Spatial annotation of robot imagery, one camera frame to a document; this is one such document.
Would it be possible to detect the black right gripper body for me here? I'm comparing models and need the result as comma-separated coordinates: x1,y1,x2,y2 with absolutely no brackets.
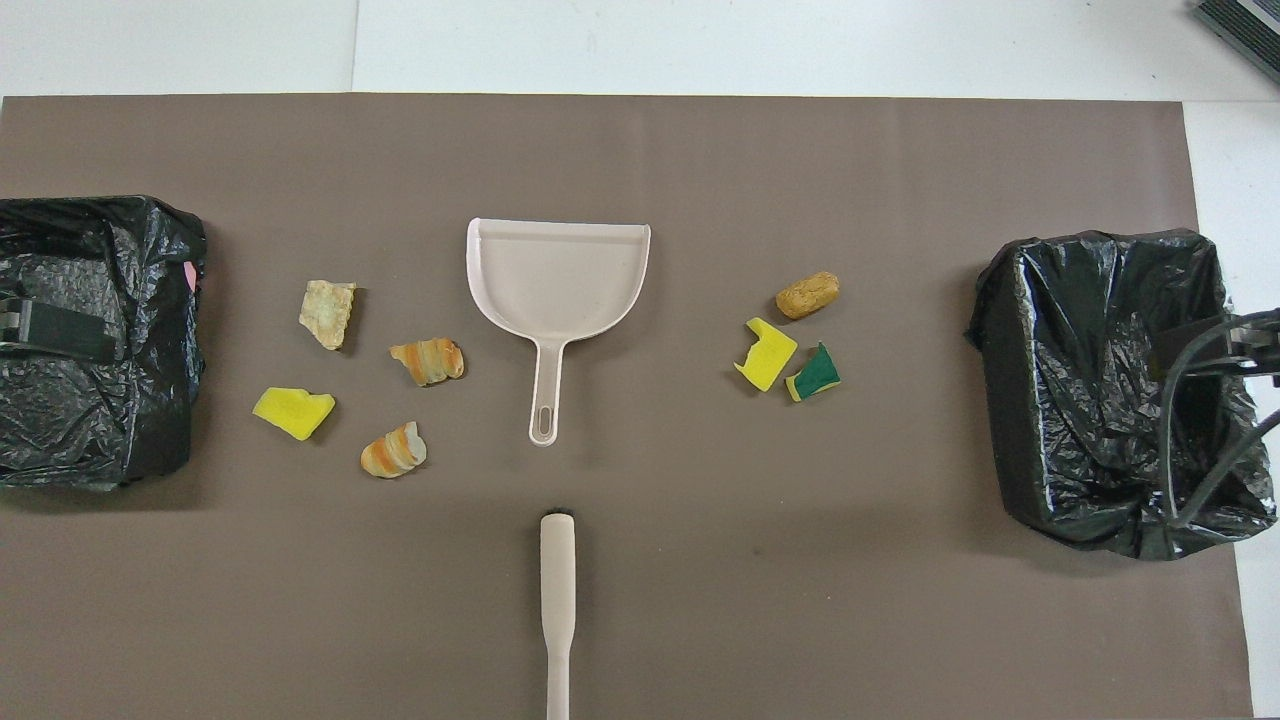
1228,308,1280,389

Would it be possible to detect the plain yellow sponge piece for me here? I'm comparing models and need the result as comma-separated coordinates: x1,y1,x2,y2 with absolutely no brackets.
252,386,337,442

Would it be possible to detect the pale beige sponge scrap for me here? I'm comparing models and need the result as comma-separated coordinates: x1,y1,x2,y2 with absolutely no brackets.
298,280,358,352

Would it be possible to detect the orange striped sponge scrap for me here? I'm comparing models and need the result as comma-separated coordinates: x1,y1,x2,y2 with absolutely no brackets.
360,420,429,480
389,338,466,388

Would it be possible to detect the green and yellow sponge piece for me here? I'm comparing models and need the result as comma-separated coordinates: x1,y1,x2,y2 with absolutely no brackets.
785,342,842,403

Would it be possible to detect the brown oval sponge lump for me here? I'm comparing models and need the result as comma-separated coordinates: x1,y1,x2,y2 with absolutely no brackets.
775,271,841,321

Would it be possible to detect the notched yellow sponge piece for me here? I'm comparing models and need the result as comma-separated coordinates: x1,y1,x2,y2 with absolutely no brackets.
733,317,800,393

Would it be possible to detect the beige plastic dustpan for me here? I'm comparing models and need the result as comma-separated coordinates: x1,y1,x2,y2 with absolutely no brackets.
466,217,652,447

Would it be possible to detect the beige hand brush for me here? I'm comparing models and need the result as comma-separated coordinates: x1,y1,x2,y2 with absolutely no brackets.
539,510,577,720

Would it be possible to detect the black bag bin pink spot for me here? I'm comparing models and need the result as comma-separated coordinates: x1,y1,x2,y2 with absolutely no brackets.
0,195,208,491

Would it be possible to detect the black bag lined bin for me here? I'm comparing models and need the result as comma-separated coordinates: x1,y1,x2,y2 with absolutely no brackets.
965,229,1278,561

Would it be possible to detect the dark ribbed device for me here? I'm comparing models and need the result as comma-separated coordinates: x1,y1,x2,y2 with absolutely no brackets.
1193,0,1280,86

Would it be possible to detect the brown paper table mat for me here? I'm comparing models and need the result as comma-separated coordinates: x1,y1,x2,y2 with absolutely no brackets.
0,93,1256,720

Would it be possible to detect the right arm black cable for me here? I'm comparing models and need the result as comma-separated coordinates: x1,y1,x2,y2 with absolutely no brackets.
1158,318,1280,529

